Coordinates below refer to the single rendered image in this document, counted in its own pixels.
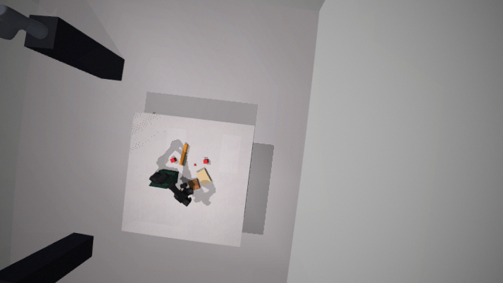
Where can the tan rectangular board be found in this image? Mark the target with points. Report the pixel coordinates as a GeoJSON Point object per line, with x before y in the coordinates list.
{"type": "Point", "coordinates": [203, 177]}

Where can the brown rectangular board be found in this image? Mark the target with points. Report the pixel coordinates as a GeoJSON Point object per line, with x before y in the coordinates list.
{"type": "Point", "coordinates": [184, 153]}

